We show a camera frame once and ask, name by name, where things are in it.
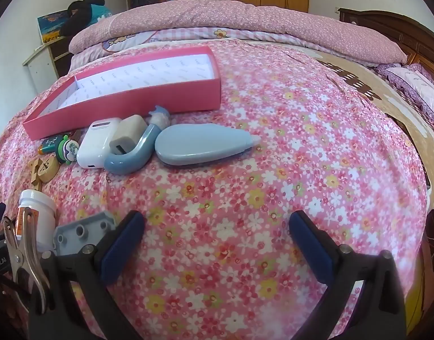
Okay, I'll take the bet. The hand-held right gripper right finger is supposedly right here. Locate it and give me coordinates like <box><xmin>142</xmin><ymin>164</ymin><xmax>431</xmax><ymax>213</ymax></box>
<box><xmin>288</xmin><ymin>210</ymin><xmax>407</xmax><ymax>340</ymax></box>

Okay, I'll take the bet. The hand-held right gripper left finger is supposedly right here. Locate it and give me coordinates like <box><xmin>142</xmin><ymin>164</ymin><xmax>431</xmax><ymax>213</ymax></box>
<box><xmin>29</xmin><ymin>211</ymin><xmax>147</xmax><ymax>340</ymax></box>

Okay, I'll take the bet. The grey plastic block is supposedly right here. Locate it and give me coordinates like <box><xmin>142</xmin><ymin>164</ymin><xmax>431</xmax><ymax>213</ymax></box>
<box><xmin>53</xmin><ymin>211</ymin><xmax>117</xmax><ymax>257</ymax></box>

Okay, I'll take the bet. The white bottle orange label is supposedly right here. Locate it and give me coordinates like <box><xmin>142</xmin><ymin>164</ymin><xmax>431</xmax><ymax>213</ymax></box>
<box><xmin>18</xmin><ymin>189</ymin><xmax>57</xmax><ymax>252</ymax></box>

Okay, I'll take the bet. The wooden toy piece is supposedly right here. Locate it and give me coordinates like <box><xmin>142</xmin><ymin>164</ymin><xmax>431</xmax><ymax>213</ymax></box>
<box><xmin>28</xmin><ymin>156</ymin><xmax>60</xmax><ymax>188</ymax></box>

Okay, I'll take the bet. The blue curved plastic tube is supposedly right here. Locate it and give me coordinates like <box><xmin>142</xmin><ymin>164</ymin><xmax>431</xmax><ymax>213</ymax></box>
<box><xmin>104</xmin><ymin>105</ymin><xmax>171</xmax><ymax>175</ymax></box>

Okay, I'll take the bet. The green cartoon figure toy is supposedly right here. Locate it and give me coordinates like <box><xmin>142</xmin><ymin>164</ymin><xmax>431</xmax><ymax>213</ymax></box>
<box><xmin>56</xmin><ymin>133</ymin><xmax>81</xmax><ymax>165</ymax></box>

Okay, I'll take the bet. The white charger cube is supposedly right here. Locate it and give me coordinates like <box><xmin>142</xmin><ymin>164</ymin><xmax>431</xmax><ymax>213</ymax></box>
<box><xmin>109</xmin><ymin>114</ymin><xmax>148</xmax><ymax>156</ymax></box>

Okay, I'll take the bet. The pink cardboard box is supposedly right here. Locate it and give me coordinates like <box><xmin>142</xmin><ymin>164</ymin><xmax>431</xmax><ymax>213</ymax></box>
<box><xmin>23</xmin><ymin>46</ymin><xmax>222</xmax><ymax>141</ymax></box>

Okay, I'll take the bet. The metal spring clip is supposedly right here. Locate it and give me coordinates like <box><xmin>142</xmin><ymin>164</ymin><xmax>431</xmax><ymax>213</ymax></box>
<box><xmin>2</xmin><ymin>208</ymin><xmax>51</xmax><ymax>315</ymax></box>

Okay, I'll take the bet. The green orange lighter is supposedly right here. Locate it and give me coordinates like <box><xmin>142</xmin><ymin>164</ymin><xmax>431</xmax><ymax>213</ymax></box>
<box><xmin>38</xmin><ymin>135</ymin><xmax>63</xmax><ymax>156</ymax></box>

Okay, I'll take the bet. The pink floral bedsheet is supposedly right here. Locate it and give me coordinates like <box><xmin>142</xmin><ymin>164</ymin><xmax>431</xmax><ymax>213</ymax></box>
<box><xmin>0</xmin><ymin>39</ymin><xmax>430</xmax><ymax>340</ymax></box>

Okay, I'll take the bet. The white earbuds case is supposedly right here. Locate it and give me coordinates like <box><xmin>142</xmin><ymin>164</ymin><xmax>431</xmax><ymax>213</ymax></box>
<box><xmin>76</xmin><ymin>118</ymin><xmax>123</xmax><ymax>170</ymax></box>

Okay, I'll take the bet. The white desk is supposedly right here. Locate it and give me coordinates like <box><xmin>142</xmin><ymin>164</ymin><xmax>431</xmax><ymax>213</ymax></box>
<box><xmin>23</xmin><ymin>35</ymin><xmax>77</xmax><ymax>94</ymax></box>

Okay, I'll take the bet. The blue yellow painting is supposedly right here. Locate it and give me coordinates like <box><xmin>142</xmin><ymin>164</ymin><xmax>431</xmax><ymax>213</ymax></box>
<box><xmin>37</xmin><ymin>10</ymin><xmax>70</xmax><ymax>45</ymax></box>

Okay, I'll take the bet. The purple pillow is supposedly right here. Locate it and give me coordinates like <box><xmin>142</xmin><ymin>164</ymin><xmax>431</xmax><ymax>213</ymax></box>
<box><xmin>376</xmin><ymin>63</ymin><xmax>434</xmax><ymax>139</ymax></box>

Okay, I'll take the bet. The black garment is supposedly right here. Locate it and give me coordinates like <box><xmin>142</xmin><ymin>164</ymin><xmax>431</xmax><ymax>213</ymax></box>
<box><xmin>59</xmin><ymin>0</ymin><xmax>106</xmax><ymax>38</ymax></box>

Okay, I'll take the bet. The teal bag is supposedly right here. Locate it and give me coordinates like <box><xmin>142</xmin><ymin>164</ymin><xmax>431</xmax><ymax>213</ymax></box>
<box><xmin>86</xmin><ymin>3</ymin><xmax>113</xmax><ymax>27</ymax></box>

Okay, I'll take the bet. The dark wooden headboard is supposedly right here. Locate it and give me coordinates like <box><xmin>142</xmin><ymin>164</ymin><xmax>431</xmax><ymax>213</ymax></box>
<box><xmin>338</xmin><ymin>7</ymin><xmax>434</xmax><ymax>89</ymax></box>

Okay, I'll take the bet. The folded pink quilt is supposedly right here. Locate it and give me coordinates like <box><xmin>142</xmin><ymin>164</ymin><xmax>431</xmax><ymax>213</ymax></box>
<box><xmin>68</xmin><ymin>0</ymin><xmax>409</xmax><ymax>68</ymax></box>

